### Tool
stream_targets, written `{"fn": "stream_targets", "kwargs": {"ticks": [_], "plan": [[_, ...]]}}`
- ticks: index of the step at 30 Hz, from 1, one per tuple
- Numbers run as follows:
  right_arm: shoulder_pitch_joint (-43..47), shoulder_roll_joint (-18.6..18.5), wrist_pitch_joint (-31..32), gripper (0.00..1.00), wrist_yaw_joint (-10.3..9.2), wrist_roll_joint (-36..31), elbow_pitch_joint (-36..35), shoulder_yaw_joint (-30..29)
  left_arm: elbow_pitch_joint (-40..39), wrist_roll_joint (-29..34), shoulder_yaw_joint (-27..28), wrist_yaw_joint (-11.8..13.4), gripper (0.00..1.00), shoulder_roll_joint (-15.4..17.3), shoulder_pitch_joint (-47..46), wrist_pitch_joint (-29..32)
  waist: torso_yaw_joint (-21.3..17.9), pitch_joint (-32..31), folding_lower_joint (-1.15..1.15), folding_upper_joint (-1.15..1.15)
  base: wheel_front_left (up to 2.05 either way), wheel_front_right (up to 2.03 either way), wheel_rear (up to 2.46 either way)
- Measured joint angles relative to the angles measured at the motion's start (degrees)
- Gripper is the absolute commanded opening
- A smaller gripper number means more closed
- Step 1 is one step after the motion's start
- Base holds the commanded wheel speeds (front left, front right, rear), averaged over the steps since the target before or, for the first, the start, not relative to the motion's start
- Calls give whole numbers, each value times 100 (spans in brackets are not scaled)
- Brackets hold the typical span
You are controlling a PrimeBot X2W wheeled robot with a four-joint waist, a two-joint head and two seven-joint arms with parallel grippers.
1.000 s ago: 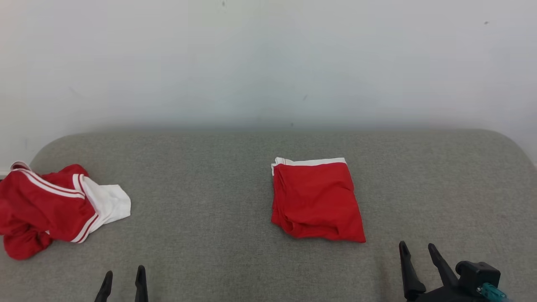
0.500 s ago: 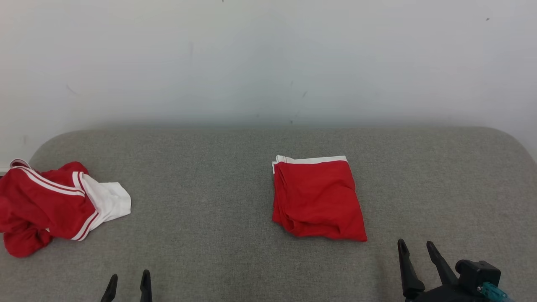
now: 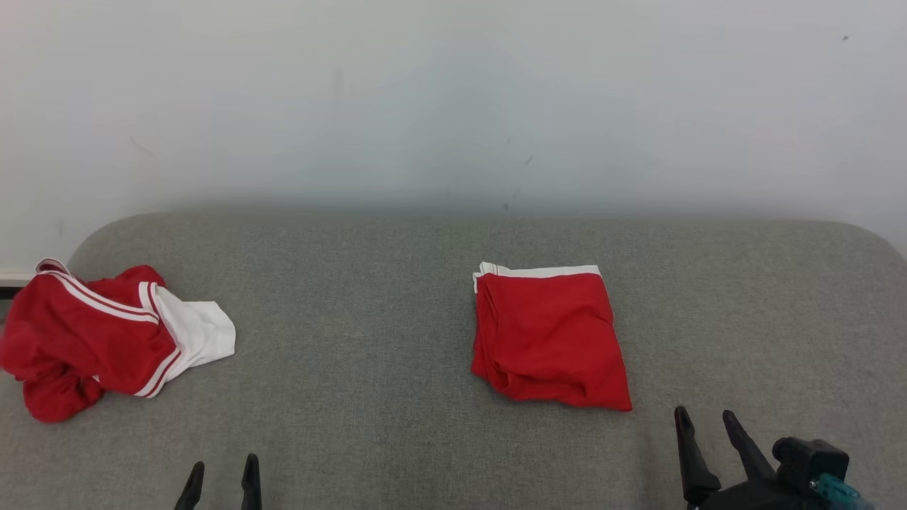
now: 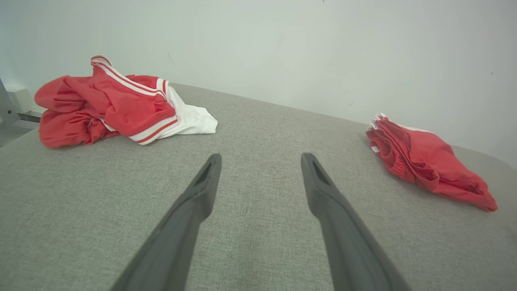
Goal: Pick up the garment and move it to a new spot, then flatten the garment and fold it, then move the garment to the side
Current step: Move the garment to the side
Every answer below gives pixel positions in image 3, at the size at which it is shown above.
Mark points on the red white basketball jersey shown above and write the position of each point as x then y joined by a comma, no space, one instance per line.
85,340

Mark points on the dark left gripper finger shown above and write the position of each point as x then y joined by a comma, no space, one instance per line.
191,492
251,489

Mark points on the red shorts white waistband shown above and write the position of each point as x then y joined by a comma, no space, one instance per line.
553,333

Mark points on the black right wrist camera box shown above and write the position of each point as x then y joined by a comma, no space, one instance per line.
808,457

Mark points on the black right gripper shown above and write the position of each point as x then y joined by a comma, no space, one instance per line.
758,497

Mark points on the grey fabric sofa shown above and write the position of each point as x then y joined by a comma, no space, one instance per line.
354,319

